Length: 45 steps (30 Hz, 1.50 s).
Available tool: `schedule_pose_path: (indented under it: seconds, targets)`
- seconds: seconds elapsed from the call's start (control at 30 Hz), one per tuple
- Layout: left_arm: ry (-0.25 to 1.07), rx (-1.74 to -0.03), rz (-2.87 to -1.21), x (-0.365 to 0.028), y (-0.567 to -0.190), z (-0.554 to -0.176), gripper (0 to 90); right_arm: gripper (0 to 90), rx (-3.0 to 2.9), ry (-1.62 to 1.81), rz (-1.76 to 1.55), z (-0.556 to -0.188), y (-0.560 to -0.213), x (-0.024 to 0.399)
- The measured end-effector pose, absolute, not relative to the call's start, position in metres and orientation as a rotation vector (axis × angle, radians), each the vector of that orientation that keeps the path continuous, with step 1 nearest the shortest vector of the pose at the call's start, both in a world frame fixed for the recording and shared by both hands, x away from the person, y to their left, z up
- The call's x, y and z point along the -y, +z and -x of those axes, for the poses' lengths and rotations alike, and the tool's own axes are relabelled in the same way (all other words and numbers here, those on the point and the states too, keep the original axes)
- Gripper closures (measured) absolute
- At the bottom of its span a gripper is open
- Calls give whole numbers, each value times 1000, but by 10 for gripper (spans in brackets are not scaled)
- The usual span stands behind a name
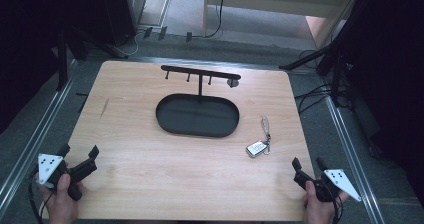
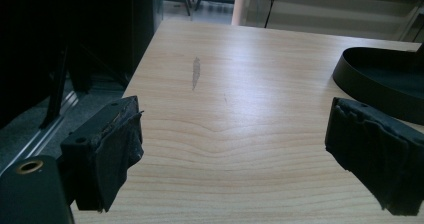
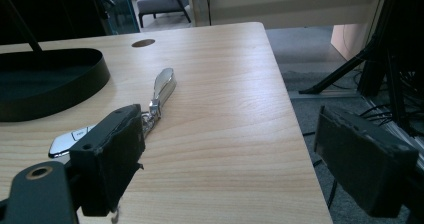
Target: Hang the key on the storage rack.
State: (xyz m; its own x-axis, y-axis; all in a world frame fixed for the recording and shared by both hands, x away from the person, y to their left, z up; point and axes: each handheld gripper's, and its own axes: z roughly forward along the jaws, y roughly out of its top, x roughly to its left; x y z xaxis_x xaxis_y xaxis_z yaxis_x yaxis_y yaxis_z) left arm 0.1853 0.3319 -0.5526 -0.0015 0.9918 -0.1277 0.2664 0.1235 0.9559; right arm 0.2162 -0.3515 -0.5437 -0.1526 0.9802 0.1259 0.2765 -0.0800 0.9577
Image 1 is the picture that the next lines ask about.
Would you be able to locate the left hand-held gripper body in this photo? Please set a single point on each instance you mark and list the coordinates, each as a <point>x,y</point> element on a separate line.
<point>50,167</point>

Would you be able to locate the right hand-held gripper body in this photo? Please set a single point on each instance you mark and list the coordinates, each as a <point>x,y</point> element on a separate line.
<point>341,182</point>

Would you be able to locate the black key rack with tray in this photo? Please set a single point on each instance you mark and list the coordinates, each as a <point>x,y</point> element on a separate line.
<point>198,115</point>

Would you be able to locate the person's right hand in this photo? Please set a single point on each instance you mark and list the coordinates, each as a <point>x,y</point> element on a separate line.
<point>318,207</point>

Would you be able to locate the person's left hand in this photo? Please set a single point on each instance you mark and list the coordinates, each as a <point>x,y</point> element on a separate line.
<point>61,202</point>

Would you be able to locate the black metal stand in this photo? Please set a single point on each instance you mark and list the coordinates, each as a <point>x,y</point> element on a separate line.
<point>62,60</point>

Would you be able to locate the black tripod stand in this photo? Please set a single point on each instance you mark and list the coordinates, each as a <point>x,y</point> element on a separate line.
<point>335,62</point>

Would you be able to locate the dark curtain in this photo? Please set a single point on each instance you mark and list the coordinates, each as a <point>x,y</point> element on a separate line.
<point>23,44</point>
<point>390,70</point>

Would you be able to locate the black cabinet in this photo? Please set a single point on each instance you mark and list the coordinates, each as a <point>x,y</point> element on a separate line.
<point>123,10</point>

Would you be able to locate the white desk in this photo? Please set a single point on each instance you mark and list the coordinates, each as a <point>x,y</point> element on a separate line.
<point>283,0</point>

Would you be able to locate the aluminium rail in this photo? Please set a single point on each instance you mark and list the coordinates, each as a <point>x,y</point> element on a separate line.
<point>30,144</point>
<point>353,157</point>

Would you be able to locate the small black bracket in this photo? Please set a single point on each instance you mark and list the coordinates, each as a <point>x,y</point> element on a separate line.
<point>147,32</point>
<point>162,32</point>
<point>189,36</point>

